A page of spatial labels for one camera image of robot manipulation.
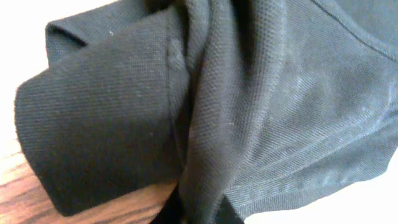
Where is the black polo shirt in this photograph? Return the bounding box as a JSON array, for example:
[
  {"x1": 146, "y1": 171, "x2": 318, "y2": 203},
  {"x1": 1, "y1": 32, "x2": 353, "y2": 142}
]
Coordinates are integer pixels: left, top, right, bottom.
[{"x1": 15, "y1": 0, "x2": 397, "y2": 223}]

